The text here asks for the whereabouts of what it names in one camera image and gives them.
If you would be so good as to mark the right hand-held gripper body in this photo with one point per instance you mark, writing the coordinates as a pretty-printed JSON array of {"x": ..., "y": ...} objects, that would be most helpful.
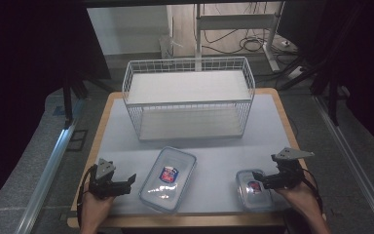
[{"x": 289, "y": 172}]

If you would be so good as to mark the clear plastic bag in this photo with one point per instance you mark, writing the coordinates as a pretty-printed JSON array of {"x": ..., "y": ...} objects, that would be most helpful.
[{"x": 168, "y": 47}]

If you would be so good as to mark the person's left hand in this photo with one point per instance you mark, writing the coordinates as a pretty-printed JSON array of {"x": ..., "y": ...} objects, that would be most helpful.
[{"x": 94, "y": 206}]

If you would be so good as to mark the black metal stand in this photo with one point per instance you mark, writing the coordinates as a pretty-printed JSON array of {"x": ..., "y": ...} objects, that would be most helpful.
[
  {"x": 332, "y": 97},
  {"x": 68, "y": 100}
]

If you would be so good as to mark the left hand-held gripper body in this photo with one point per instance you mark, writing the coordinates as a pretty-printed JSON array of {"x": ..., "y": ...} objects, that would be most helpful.
[{"x": 102, "y": 182}]

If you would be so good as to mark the person's right hand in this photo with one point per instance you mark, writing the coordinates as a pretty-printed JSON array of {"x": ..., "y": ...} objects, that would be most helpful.
[{"x": 300, "y": 200}]

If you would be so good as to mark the small clear plastic container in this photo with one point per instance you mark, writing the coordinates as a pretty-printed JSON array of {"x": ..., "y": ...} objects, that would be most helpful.
[{"x": 254, "y": 198}]

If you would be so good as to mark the white metal stand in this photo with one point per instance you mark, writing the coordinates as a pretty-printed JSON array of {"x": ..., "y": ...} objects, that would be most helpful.
[{"x": 233, "y": 22}]

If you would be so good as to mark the white power strip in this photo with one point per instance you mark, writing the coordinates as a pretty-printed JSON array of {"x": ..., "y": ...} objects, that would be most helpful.
[{"x": 295, "y": 73}]

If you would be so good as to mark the dark curtain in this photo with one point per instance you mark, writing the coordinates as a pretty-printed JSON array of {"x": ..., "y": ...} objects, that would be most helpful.
[
  {"x": 363, "y": 65},
  {"x": 22, "y": 65}
]

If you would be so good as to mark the aluminium rail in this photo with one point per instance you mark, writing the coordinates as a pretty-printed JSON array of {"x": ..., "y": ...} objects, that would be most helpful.
[
  {"x": 50, "y": 165},
  {"x": 354, "y": 162}
]

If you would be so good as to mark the large clear plastic container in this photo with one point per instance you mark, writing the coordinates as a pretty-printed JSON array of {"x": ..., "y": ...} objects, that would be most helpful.
[{"x": 167, "y": 180}]

